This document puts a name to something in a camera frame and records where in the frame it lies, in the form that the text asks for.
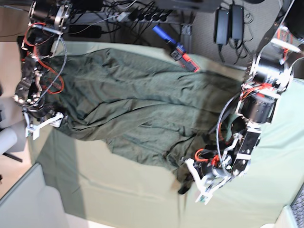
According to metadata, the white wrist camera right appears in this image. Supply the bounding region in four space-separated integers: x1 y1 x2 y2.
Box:
22 111 64 140

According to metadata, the black power adapter pair right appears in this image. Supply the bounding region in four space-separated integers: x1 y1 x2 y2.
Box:
230 4 244 40

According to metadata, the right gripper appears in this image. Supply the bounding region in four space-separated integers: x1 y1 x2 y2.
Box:
26 102 62 121

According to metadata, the blue bar clamp centre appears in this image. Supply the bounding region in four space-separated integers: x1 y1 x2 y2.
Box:
152 25 200 73

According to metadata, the black power brick left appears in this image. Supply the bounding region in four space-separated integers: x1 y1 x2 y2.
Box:
67 25 102 38

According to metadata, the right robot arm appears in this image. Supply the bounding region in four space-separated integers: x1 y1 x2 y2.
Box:
13 0 73 123

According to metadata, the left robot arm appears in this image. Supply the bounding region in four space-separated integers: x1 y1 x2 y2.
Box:
185 0 304 200

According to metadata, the green long-sleeve T-shirt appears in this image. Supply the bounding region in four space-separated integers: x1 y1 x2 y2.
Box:
40 48 241 187

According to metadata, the light green bin left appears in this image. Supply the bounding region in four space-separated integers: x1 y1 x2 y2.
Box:
0 163 69 228

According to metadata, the black power adapter pair left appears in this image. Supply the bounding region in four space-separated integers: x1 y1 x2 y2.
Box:
214 9 229 45

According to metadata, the black power adapter pair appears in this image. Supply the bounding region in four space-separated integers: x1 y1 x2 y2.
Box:
214 9 229 45
230 4 244 40

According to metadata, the black power strip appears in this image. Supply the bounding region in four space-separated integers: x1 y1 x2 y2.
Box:
109 9 180 24

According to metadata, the light green table cloth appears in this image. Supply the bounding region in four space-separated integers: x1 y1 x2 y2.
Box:
30 41 304 228

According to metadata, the aluminium frame leg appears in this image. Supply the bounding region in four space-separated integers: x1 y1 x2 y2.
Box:
180 11 196 53

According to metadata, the patterned grey basket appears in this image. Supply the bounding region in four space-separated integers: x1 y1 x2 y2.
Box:
291 189 304 228

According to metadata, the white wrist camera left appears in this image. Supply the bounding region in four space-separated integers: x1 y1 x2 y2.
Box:
185 158 233 205

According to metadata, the white cylinder roll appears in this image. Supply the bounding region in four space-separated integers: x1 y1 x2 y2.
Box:
0 128 18 155

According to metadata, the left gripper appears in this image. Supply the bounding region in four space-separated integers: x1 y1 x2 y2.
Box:
178 161 228 194

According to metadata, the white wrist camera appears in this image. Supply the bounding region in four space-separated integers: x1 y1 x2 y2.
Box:
185 158 233 205
22 111 64 140

